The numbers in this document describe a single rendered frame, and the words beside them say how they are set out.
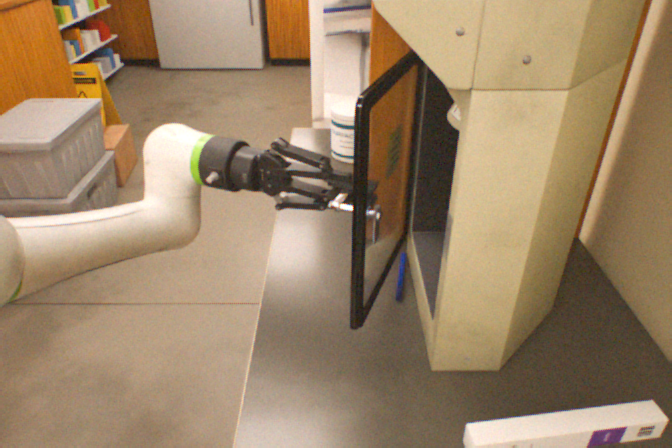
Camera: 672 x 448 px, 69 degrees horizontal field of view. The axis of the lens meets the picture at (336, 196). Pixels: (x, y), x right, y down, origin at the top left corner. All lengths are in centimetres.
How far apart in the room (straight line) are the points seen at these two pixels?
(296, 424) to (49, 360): 172
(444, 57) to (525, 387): 54
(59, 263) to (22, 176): 203
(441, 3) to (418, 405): 57
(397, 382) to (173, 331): 160
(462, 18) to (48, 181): 242
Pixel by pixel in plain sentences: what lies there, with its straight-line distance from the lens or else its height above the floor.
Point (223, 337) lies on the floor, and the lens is 223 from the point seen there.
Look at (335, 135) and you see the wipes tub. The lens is 143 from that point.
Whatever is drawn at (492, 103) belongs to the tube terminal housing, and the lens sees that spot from 60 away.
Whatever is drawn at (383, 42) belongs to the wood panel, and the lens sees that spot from 94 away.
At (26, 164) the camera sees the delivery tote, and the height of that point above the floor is 53.
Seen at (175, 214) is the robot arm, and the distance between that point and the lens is 92.
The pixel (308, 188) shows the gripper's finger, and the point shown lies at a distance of 81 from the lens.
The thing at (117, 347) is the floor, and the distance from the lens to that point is 233.
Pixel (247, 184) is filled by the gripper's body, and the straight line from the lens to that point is 83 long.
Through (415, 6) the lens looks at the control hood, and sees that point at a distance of 55.
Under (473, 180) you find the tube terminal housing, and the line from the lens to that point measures 64.
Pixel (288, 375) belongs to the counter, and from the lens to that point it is 84.
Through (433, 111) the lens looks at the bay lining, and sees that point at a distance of 90.
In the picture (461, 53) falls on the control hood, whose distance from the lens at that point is 57.
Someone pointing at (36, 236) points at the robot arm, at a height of 121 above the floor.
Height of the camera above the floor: 159
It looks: 31 degrees down
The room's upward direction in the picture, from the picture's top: straight up
